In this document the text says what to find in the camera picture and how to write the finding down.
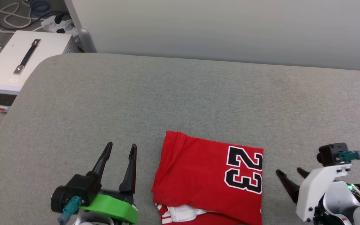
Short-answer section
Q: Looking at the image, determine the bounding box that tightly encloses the teal camera connector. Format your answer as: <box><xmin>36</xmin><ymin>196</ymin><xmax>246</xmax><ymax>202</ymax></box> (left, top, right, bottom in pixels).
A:
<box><xmin>58</xmin><ymin>196</ymin><xmax>82</xmax><ymax>224</ymax></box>
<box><xmin>338</xmin><ymin>151</ymin><xmax>360</xmax><ymax>163</ymax></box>

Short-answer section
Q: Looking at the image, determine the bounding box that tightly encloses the teal left camera connector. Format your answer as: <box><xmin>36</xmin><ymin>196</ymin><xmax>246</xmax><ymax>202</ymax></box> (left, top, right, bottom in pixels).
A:
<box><xmin>58</xmin><ymin>196</ymin><xmax>82</xmax><ymax>224</ymax></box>

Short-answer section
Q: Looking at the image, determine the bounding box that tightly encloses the white floor cable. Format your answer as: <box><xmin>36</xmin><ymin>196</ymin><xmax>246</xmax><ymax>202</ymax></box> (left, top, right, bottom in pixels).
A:
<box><xmin>0</xmin><ymin>2</ymin><xmax>46</xmax><ymax>32</ymax></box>

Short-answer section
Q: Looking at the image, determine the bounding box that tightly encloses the teal right camera connector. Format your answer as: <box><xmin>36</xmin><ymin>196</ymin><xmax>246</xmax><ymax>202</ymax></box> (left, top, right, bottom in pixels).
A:
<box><xmin>338</xmin><ymin>151</ymin><xmax>360</xmax><ymax>163</ymax></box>

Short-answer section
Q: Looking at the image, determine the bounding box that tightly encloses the black box carry handle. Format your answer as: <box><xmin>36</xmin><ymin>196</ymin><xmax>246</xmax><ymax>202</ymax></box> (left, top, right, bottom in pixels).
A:
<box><xmin>13</xmin><ymin>39</ymin><xmax>41</xmax><ymax>75</ymax></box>

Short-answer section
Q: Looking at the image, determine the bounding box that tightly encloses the blue coiled cable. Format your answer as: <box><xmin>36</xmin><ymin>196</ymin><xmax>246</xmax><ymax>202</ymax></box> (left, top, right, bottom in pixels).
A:
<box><xmin>30</xmin><ymin>0</ymin><xmax>51</xmax><ymax>13</ymax></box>

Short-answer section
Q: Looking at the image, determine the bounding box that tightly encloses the red and white basketball jersey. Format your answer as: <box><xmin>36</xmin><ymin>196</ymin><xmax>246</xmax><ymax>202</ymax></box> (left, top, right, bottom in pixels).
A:
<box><xmin>151</xmin><ymin>131</ymin><xmax>264</xmax><ymax>225</ymax></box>

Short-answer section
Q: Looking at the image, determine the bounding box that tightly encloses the grey metal partition post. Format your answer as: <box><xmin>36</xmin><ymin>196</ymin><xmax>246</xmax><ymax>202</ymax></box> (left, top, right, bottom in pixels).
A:
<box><xmin>64</xmin><ymin>0</ymin><xmax>97</xmax><ymax>53</ymax></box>

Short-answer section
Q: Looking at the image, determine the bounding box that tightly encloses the white power strip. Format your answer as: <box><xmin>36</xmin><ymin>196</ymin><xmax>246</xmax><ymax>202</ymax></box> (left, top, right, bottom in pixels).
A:
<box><xmin>41</xmin><ymin>15</ymin><xmax>74</xmax><ymax>34</ymax></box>

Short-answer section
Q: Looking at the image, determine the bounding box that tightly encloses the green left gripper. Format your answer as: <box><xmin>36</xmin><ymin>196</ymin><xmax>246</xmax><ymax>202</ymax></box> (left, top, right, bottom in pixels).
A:
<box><xmin>50</xmin><ymin>142</ymin><xmax>139</xmax><ymax>224</ymax></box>

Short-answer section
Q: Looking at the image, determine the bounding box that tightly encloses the white equipment box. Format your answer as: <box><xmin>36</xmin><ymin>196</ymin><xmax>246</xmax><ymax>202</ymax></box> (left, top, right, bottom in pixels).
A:
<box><xmin>0</xmin><ymin>30</ymin><xmax>77</xmax><ymax>113</ymax></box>

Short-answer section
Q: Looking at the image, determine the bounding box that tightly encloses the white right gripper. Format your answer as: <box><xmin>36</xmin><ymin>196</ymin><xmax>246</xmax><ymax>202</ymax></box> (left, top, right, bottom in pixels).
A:
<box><xmin>276</xmin><ymin>164</ymin><xmax>352</xmax><ymax>222</ymax></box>

